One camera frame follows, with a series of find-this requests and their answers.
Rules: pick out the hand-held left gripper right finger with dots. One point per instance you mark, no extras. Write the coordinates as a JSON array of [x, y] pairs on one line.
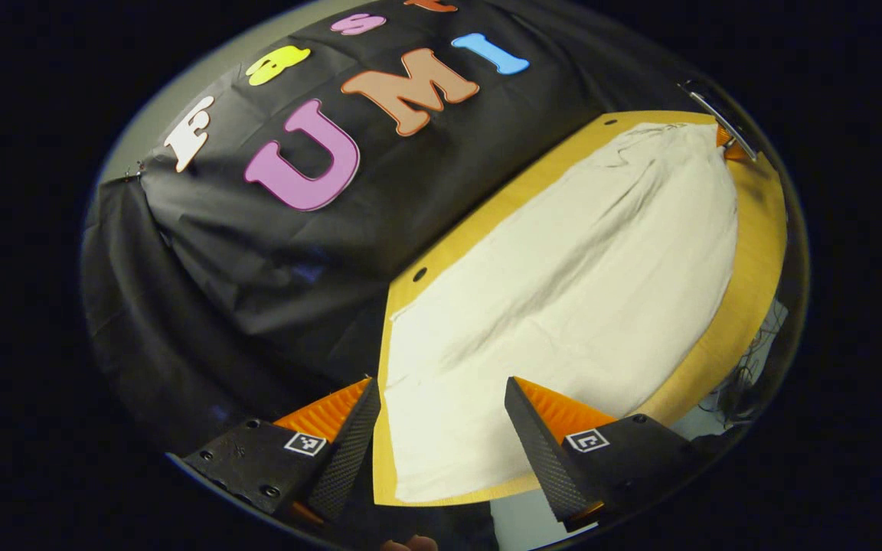
[[540, 451]]

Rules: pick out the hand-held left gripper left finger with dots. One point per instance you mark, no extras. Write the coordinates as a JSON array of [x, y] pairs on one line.
[[349, 451]]

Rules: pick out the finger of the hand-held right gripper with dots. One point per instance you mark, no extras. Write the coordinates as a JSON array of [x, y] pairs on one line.
[[730, 145]]

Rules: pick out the black backdrop cloth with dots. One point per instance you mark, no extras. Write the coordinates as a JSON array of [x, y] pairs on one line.
[[257, 252]]

